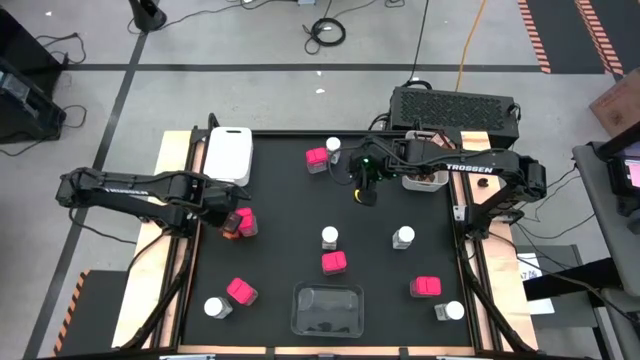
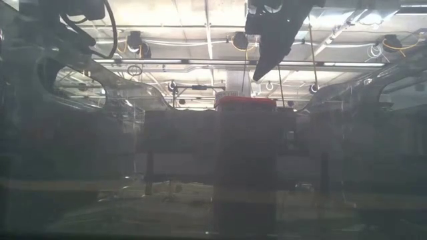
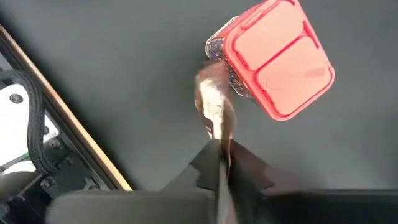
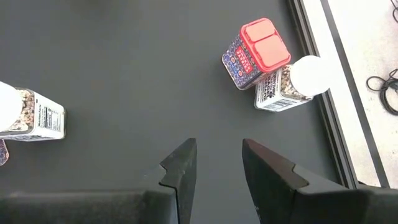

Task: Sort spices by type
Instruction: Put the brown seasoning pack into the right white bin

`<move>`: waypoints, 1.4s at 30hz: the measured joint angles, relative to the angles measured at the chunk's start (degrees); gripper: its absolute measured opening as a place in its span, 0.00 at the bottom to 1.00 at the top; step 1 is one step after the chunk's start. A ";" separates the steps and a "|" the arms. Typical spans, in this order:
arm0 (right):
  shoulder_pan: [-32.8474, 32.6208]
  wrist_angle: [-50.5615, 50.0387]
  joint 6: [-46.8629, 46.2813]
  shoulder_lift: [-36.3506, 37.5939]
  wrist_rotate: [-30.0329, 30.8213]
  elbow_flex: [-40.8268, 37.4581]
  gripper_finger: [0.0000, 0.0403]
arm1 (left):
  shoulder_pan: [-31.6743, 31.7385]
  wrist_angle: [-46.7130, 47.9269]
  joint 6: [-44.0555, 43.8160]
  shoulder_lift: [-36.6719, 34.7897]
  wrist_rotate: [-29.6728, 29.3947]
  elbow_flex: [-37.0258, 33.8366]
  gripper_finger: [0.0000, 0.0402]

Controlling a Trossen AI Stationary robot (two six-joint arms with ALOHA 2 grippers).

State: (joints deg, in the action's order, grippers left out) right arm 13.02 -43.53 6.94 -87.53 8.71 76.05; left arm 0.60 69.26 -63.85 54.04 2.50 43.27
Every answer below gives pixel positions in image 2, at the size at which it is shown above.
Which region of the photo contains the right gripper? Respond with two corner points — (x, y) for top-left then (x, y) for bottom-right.
(245, 0), (326, 82)

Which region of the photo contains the pink-lid spice jar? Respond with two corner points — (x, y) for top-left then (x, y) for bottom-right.
(213, 95), (278, 234)

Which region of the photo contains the clear plastic bin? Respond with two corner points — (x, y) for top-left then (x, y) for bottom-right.
(0, 0), (427, 239)

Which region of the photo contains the long ceiling light strip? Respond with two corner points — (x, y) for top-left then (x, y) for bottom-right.
(93, 58), (386, 67)

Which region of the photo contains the black ceiling cable reel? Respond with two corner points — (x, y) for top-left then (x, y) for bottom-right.
(126, 30), (153, 59)
(232, 31), (250, 51)
(382, 34), (404, 53)

